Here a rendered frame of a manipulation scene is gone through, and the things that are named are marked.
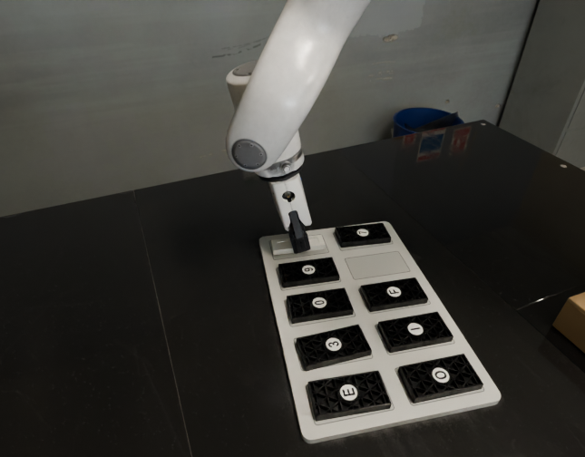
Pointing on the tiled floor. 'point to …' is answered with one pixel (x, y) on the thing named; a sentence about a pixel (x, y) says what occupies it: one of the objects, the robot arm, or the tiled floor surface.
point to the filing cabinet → (558, 82)
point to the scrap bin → (423, 121)
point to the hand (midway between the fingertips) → (297, 236)
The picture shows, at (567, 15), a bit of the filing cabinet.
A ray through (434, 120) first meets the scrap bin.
